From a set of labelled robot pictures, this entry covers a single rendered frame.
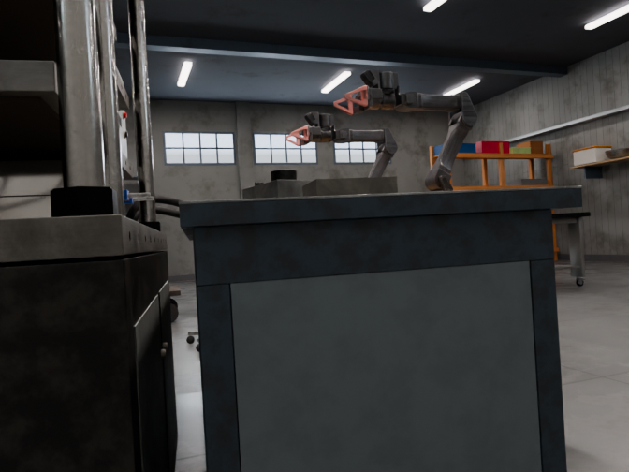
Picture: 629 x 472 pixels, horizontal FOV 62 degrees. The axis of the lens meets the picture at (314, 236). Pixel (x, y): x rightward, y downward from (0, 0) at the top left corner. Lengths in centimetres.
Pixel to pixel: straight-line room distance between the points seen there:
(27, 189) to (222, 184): 1025
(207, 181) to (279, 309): 1074
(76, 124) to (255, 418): 52
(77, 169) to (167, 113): 1087
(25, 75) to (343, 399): 72
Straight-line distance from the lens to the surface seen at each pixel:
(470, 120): 203
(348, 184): 122
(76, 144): 86
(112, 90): 131
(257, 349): 83
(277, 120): 1214
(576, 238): 673
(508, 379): 100
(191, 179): 1150
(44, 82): 96
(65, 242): 81
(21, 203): 142
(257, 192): 163
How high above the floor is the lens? 73
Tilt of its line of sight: level
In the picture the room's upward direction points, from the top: 3 degrees counter-clockwise
